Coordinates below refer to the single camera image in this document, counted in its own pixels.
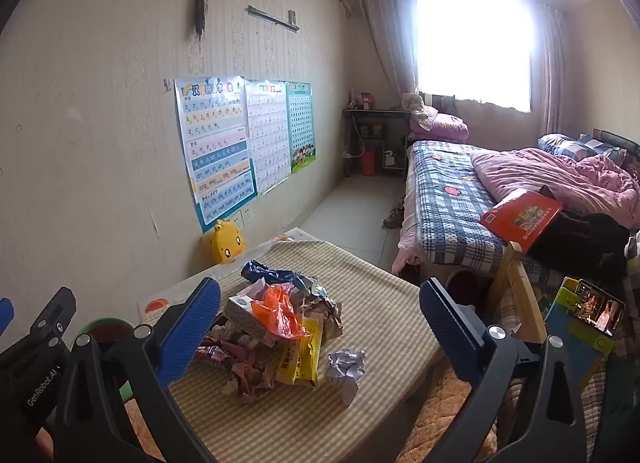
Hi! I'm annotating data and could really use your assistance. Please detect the checked yellow tablecloth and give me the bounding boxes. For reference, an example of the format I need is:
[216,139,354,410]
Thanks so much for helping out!
[165,238,447,463]

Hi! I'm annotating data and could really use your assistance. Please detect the white milk carton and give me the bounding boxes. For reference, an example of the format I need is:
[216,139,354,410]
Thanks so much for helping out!
[222,294,282,348]

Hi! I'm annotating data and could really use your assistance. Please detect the white chart poster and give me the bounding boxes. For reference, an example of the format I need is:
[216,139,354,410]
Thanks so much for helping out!
[243,79,292,195]

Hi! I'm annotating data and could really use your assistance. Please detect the pink pillow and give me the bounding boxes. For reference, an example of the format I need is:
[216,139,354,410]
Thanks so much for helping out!
[409,110,470,142]

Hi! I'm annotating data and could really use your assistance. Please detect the orange plastic bag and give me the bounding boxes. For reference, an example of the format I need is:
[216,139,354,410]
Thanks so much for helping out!
[250,284,313,340]

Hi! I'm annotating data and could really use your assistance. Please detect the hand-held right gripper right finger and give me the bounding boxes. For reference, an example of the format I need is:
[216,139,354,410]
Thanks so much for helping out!
[419,278,588,463]

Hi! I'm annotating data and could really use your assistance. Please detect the red book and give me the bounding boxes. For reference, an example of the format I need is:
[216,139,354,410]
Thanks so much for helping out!
[479,188,564,245]

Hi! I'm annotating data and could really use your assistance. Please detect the pink quilt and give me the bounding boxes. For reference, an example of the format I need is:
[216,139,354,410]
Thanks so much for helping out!
[470,146,640,230]

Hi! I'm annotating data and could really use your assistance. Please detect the blue bordered letter poster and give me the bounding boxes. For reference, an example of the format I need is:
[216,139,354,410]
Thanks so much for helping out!
[174,76,259,235]

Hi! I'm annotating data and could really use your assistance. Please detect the wooden chair frame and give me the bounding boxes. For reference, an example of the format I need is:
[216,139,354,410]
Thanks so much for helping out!
[486,240,549,345]

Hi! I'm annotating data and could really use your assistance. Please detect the green bin with red inside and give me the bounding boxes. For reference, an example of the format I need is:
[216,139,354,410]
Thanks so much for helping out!
[70,318,138,401]

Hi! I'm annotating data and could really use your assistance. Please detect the crumpled white paper ball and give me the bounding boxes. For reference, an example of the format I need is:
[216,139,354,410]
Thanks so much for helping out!
[325,348,369,407]

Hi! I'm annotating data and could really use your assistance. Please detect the dark blue snack wrapper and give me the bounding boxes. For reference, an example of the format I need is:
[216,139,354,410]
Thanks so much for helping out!
[241,259,303,290]

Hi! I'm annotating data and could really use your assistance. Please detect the plaid cloth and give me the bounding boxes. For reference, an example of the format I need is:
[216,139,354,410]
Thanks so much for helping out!
[580,338,640,449]

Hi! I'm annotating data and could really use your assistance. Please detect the yellow snack packet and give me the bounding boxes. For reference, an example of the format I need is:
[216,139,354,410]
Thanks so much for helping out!
[276,317,324,387]

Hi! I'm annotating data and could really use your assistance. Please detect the pink plastic wrapper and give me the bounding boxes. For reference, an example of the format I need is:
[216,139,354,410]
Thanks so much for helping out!
[199,332,253,370]

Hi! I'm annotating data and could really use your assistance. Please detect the blue plaid pillow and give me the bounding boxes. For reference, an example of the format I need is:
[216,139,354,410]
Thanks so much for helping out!
[538,132,627,165]

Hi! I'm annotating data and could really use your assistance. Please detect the metal wall rail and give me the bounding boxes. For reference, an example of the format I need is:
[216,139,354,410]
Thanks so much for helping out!
[246,5,300,33]

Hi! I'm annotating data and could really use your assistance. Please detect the bright window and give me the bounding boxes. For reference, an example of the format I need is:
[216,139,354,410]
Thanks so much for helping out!
[416,0,534,112]

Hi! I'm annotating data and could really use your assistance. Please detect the brown paper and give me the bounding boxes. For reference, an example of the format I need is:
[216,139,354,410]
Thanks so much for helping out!
[289,275,347,340]

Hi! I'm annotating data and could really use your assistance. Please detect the smartphone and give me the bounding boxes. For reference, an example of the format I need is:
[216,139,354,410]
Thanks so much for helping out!
[570,278,627,340]

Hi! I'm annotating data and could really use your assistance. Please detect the beige cloth pile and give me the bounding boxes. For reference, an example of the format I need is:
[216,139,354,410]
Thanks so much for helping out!
[401,92,437,125]

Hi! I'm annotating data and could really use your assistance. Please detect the black bag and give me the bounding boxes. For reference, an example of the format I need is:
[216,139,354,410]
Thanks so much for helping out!
[529,186,632,280]

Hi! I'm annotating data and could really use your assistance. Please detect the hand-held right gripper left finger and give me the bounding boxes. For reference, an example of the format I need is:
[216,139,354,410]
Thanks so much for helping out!
[52,275,223,463]

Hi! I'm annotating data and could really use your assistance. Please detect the green phone stand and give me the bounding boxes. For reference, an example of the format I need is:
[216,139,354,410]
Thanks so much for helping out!
[541,275,617,389]

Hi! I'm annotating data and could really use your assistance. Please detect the black metal desk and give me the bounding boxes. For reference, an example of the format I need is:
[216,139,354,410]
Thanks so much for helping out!
[342,107,414,177]

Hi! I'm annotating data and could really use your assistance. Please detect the yellow duck stool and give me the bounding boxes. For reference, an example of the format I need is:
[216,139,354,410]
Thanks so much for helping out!
[202,220,247,264]

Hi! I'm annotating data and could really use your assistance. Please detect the sheer pink curtain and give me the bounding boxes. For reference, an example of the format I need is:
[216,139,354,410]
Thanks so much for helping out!
[356,0,568,130]

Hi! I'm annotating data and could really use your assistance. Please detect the pair of dark shoes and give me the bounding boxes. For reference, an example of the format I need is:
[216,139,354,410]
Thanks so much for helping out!
[382,197,407,230]

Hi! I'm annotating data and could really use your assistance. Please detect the green chart poster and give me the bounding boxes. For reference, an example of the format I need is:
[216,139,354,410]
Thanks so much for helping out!
[285,82,317,174]

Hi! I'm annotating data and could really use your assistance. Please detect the torn tan paper scraps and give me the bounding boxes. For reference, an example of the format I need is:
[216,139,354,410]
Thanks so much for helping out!
[226,357,282,403]

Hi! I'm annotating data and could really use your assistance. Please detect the bed with plaid sheet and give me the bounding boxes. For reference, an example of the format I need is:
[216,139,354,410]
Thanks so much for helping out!
[391,138,640,286]

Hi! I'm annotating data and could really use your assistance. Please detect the white wall socket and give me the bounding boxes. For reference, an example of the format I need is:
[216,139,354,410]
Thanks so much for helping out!
[227,209,257,230]

